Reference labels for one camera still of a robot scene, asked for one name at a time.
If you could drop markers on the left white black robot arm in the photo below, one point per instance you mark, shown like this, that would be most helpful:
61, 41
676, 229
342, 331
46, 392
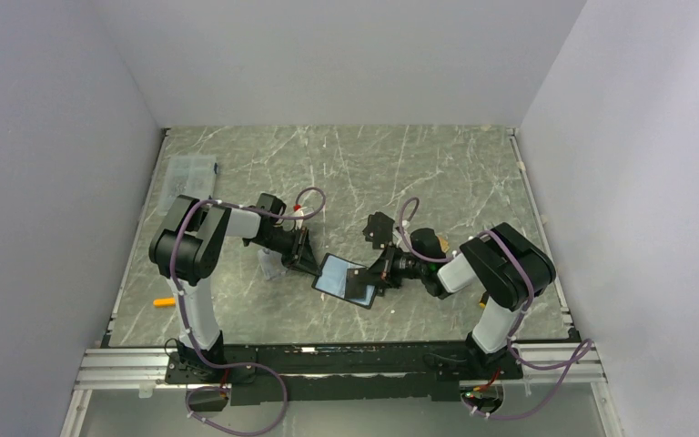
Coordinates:
187, 246

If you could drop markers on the black leather card holder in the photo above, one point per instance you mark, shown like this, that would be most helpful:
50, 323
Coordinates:
333, 282

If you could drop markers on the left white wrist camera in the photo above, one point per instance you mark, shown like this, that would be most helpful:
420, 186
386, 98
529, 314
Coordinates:
301, 212

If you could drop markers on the silver credit card stack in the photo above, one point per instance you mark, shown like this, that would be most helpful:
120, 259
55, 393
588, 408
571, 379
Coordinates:
271, 264

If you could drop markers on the black card sleeve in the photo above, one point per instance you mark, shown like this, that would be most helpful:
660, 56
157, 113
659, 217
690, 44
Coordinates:
379, 230

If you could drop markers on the black credit card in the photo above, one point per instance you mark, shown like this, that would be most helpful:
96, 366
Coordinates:
358, 287

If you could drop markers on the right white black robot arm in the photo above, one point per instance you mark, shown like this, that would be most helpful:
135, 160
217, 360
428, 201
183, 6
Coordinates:
512, 271

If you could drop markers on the aluminium frame rail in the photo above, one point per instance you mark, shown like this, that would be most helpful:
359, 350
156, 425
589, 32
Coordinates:
159, 368

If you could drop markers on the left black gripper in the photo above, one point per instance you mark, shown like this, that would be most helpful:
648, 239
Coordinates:
300, 256

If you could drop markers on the clear plastic screw box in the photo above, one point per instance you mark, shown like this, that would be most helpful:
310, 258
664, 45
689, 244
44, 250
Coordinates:
194, 176

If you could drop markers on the yellow tipped black tool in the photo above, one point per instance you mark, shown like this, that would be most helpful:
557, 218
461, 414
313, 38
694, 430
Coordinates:
483, 300

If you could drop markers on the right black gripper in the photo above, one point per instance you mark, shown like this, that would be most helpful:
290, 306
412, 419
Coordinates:
377, 273

